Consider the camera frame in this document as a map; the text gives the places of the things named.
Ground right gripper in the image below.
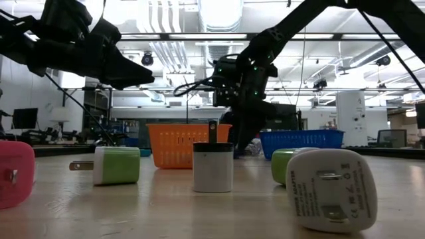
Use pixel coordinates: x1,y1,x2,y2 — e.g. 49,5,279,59
212,59,278,156

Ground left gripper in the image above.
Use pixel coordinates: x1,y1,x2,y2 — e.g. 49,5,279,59
26,18,156,92

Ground green wall charger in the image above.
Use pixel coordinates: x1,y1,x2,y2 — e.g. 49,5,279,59
68,146,141,186
271,147,319,186

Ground blue plastic basket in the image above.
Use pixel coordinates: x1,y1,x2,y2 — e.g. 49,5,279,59
259,129,345,161

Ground black white wall charger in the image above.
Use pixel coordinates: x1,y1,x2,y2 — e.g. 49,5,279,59
193,120,234,193

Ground orange plastic basket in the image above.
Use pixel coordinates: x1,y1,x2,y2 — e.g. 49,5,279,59
146,123,233,170

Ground large white power adapter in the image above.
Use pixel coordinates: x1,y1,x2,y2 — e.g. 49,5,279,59
285,148,379,234

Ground pink wall charger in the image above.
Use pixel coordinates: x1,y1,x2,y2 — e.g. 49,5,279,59
0,140,36,210

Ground black computer monitor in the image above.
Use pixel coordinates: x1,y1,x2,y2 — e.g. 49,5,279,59
415,102,425,130
275,104,299,131
11,107,39,130

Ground dark shelving unit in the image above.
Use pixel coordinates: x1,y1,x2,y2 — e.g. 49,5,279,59
82,88,113,135

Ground blue storage bins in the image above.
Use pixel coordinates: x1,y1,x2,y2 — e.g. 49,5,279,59
112,121,140,147

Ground white shade lamp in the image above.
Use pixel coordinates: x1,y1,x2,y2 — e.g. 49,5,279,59
49,106,71,133

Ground black desk equipment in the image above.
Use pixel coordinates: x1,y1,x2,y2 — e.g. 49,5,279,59
19,127,82,144

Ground white pillar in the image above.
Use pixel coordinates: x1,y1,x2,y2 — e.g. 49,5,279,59
335,91,368,147

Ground white lamp cord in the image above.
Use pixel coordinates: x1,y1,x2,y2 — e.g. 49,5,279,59
247,137,263,156

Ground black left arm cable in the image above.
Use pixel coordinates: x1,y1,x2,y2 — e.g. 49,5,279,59
44,72,116,146

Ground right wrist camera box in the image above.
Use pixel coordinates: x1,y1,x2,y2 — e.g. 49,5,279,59
214,55,242,88

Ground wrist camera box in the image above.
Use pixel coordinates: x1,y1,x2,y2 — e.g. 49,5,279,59
39,0,93,40
214,55,242,88

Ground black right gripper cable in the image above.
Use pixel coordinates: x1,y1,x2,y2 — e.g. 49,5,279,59
172,76,222,98

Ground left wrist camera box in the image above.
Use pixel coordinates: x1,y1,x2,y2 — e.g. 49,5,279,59
39,0,93,40

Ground black aluminium table frame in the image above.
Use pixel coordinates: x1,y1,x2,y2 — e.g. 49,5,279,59
32,144,425,160

